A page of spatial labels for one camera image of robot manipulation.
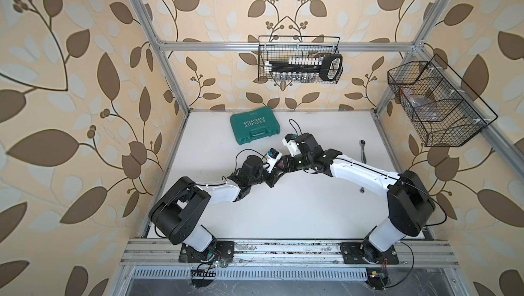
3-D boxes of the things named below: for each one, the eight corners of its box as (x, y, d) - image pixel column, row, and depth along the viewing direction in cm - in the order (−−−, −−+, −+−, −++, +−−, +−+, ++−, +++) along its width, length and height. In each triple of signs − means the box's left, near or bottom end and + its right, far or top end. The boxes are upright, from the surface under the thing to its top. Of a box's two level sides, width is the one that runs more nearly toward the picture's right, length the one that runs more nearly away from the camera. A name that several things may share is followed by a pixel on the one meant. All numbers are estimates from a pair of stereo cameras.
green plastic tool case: (236, 146, 105) (235, 142, 103) (228, 119, 118) (227, 115, 115) (282, 133, 111) (282, 129, 108) (270, 109, 123) (270, 105, 120)
